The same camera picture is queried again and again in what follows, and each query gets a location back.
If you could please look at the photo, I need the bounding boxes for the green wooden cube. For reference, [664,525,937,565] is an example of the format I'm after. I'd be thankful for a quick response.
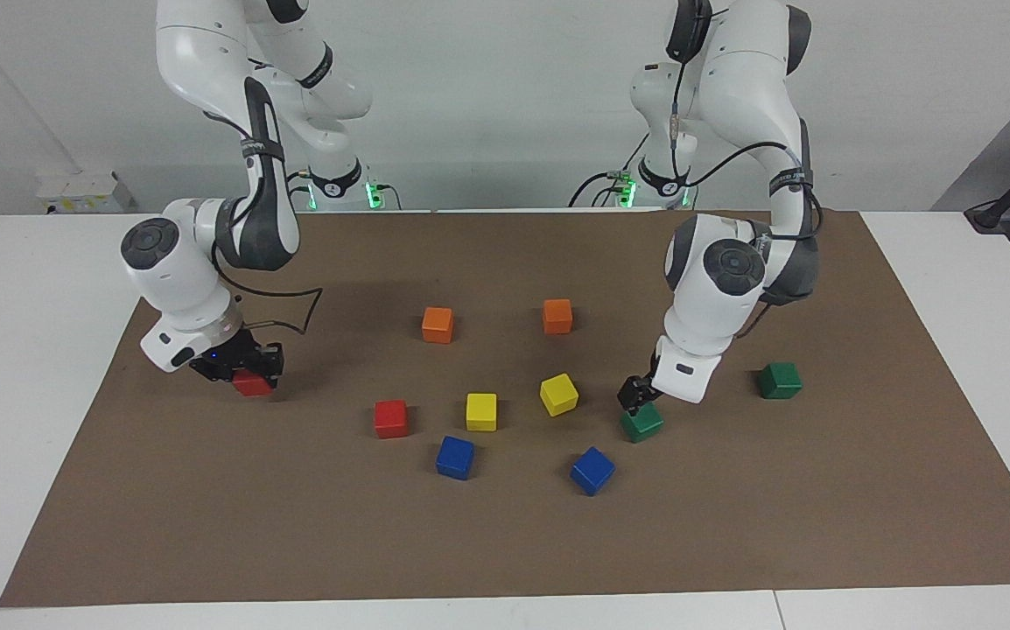
[620,404,666,445]
[756,361,803,401]

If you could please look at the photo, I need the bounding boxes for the red wooden cube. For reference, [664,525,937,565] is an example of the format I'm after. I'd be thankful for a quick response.
[232,367,277,398]
[373,399,410,440]

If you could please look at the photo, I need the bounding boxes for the blue wooden cube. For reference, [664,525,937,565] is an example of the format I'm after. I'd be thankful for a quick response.
[435,435,476,481]
[569,445,617,497]

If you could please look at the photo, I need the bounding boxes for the yellow wooden cube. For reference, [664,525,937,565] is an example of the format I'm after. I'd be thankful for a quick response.
[466,392,500,433]
[539,372,580,418]

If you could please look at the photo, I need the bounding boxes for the brown table mat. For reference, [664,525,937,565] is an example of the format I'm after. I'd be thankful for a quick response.
[0,208,1010,608]

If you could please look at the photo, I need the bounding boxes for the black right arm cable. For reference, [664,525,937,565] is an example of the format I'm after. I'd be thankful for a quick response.
[203,83,325,335]

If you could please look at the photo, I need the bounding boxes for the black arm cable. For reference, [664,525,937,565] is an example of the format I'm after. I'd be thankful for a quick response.
[667,0,824,338]
[203,83,325,335]

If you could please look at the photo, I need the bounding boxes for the black base cables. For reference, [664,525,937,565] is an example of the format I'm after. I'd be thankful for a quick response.
[568,131,650,208]

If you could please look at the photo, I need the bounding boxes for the white wall socket box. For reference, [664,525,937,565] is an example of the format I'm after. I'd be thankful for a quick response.
[37,171,136,215]

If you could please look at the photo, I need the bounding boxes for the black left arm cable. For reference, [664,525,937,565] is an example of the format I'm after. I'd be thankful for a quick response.
[667,0,824,338]

